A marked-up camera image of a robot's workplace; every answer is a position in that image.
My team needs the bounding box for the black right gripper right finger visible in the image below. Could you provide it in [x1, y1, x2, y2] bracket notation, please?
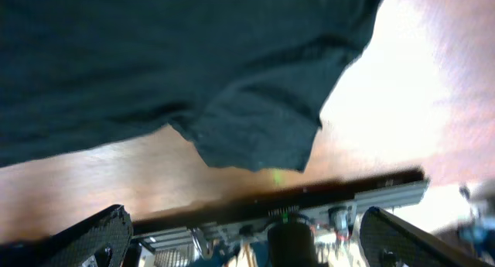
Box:
[359, 207, 490, 267]

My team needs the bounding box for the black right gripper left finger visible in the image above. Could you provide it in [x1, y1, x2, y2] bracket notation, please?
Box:
[1, 204, 133, 267]

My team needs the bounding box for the black Nike t-shirt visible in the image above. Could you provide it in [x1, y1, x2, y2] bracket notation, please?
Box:
[1, 0, 383, 172]

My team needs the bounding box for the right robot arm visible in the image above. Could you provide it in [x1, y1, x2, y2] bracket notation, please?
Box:
[1, 205, 485, 267]

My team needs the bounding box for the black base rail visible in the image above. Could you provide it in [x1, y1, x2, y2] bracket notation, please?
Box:
[133, 167, 429, 251]

